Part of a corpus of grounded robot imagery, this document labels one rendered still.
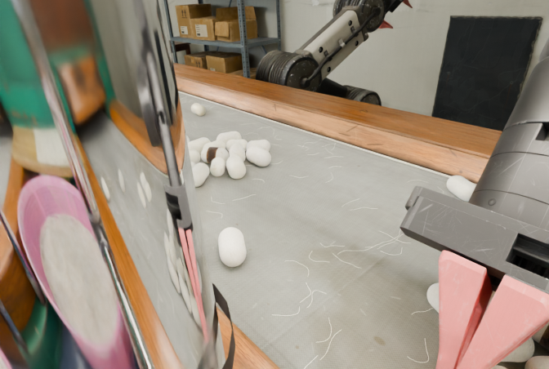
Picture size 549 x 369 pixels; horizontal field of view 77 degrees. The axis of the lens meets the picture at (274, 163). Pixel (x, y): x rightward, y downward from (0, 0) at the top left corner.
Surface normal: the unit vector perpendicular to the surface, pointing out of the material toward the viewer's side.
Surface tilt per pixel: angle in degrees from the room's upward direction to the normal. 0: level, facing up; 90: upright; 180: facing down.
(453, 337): 62
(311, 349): 0
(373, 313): 0
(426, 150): 45
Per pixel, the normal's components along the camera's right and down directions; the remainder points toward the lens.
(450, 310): -0.65, -0.11
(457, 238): -0.51, -0.44
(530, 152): -0.69, -0.51
